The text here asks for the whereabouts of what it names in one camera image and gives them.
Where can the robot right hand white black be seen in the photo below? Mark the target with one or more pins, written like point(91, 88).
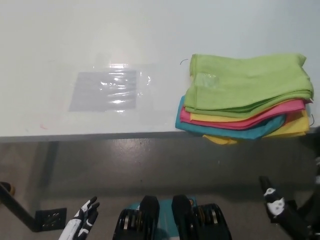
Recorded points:
point(287, 217)

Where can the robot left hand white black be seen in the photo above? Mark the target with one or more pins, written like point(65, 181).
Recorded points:
point(83, 220)

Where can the teal microfibre cloth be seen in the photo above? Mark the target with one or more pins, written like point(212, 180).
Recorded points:
point(250, 133)

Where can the pink microfibre cloth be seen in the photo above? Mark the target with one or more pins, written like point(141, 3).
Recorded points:
point(287, 106)

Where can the small yellow microfibre cloth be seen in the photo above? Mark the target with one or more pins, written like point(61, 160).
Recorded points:
point(207, 117)

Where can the green microfibre cloth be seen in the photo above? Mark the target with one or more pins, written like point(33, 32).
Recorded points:
point(250, 80)

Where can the black teal robot torso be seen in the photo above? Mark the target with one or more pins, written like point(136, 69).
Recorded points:
point(181, 217)

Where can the black metal table foot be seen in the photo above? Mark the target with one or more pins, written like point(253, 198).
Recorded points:
point(22, 215)

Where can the grey table leg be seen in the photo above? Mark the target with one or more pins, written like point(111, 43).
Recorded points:
point(50, 165)

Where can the black caster wheel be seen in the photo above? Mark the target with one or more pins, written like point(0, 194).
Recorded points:
point(11, 190)

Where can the black loose thread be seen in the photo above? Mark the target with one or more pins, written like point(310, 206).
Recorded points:
point(312, 122)
point(182, 60)

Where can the clear plastic sheet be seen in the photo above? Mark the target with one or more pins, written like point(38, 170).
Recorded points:
point(105, 91)

